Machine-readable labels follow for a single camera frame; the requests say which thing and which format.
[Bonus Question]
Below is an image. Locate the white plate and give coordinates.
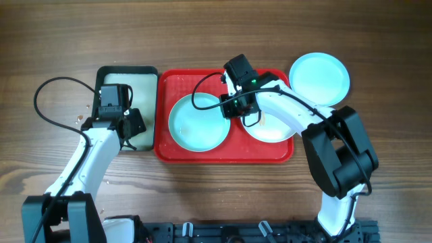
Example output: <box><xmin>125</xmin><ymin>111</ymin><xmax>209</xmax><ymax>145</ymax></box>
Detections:
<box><xmin>240</xmin><ymin>111</ymin><xmax>295</xmax><ymax>143</ymax></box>

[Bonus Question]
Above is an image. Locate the right black cable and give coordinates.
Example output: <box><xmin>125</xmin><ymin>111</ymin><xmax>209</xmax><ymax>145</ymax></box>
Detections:
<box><xmin>191</xmin><ymin>71</ymin><xmax>373</xmax><ymax>237</ymax></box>

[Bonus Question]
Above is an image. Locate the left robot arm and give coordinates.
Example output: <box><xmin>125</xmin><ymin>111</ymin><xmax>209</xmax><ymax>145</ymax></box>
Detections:
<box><xmin>22</xmin><ymin>84</ymin><xmax>146</xmax><ymax>242</ymax></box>

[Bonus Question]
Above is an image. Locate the black cable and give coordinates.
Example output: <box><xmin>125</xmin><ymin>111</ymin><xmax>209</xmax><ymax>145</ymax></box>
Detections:
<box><xmin>191</xmin><ymin>71</ymin><xmax>373</xmax><ymax>237</ymax></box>
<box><xmin>30</xmin><ymin>76</ymin><xmax>102</xmax><ymax>243</ymax></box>

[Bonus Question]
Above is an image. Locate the black water tray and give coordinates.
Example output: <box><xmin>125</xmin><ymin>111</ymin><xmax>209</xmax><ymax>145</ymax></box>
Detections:
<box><xmin>94</xmin><ymin>65</ymin><xmax>159</xmax><ymax>151</ymax></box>

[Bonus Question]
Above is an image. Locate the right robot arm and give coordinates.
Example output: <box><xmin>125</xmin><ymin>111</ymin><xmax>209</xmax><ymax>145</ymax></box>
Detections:
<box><xmin>220</xmin><ymin>54</ymin><xmax>379</xmax><ymax>242</ymax></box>

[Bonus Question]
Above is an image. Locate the light blue plate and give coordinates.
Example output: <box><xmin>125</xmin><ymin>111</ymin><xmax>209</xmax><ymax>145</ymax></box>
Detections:
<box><xmin>168</xmin><ymin>92</ymin><xmax>231</xmax><ymax>152</ymax></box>
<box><xmin>289</xmin><ymin>52</ymin><xmax>350</xmax><ymax>107</ymax></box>

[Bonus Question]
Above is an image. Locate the left black cable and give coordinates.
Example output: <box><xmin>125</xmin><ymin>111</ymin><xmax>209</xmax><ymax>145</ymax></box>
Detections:
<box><xmin>30</xmin><ymin>76</ymin><xmax>102</xmax><ymax>243</ymax></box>

